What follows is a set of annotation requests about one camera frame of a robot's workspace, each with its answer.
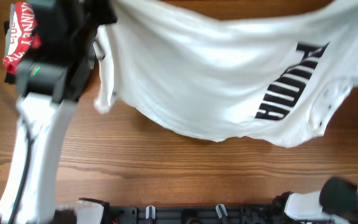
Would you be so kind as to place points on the white t-shirt black print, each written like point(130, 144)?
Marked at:
point(278, 79)

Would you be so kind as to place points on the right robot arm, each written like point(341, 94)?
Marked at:
point(336, 202)

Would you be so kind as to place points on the red printed t-shirt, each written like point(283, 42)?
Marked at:
point(23, 36)

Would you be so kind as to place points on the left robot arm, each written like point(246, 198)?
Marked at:
point(50, 79)

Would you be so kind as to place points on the black garment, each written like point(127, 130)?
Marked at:
point(10, 78)

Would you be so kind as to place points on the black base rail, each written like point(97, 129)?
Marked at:
point(246, 214)

